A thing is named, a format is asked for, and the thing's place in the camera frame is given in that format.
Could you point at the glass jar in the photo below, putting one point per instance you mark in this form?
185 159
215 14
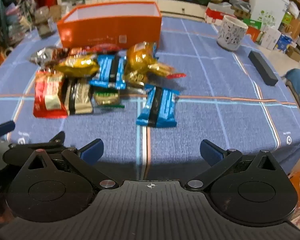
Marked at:
43 21

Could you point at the white chest freezer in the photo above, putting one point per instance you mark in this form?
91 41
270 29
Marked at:
263 0

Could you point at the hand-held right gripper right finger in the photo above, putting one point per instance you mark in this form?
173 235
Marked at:
211 152

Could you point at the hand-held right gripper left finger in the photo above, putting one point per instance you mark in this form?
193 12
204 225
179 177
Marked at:
92 151

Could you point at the gold foil snack packet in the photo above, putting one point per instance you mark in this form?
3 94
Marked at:
135 79
163 70
140 56

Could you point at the blue chair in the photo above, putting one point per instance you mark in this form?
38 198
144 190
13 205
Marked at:
298 90

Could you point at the yellow snack packet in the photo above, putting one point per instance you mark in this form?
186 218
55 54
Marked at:
77 65

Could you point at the white patterned mug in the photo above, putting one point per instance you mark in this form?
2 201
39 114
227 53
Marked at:
231 32

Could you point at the blue snack packet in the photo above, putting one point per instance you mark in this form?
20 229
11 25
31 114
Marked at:
156 106
108 71

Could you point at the red white carton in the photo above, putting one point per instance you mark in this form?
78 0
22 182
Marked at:
215 15

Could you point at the white tv stand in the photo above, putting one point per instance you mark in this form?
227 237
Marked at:
145 2

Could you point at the black rectangular case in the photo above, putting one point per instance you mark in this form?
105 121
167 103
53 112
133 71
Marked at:
262 67

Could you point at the orange cardboard box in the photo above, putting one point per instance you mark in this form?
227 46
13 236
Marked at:
110 30

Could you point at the green snack packet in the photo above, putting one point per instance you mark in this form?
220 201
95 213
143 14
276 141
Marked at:
107 97

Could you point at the red gold snack packet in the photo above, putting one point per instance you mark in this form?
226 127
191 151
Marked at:
48 93

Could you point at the black gold snack packet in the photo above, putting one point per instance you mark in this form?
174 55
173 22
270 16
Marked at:
78 97

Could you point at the silver brown snack packet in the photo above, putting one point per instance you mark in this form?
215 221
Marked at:
43 55

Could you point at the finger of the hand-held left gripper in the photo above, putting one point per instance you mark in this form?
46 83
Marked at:
50 142
5 128

